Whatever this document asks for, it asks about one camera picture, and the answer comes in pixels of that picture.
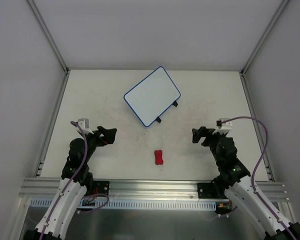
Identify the right aluminium frame post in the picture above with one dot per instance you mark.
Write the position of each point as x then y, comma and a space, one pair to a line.
265, 34

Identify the aluminium mounting rail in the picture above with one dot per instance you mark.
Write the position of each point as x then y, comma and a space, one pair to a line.
162, 190

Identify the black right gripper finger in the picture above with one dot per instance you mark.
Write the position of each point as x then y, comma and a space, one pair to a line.
196, 135
205, 132

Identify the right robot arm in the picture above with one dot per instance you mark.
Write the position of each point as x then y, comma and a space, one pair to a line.
235, 182

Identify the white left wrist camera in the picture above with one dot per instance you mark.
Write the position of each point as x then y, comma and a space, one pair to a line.
83, 126

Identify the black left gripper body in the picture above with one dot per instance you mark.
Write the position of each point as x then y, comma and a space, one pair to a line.
101, 135

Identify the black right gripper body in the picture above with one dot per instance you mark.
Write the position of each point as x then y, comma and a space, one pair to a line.
205, 136

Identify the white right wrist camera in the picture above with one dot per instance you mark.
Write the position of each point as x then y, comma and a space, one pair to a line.
224, 126

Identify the slotted white cable duct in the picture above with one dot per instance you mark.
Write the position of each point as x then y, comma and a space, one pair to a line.
121, 204

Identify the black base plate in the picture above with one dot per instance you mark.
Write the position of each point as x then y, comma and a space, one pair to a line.
210, 190
98, 187

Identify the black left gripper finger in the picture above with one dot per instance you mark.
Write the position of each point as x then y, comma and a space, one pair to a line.
109, 138
103, 130

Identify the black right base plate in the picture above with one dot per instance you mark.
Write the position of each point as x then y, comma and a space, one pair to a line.
210, 190

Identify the red whiteboard eraser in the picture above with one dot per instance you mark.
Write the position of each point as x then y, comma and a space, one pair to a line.
158, 157

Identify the aluminium frame post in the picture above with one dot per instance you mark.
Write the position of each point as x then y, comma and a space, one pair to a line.
47, 34
265, 34

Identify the blue framed whiteboard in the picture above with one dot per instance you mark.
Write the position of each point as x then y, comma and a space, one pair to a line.
152, 96

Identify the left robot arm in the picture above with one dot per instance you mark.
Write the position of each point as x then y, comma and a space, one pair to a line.
76, 184

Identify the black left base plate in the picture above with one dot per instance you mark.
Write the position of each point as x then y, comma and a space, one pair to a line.
98, 187

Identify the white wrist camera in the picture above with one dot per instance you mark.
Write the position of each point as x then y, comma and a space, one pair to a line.
224, 126
83, 126

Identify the left aluminium frame post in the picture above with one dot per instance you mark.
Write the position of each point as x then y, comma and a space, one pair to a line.
47, 34

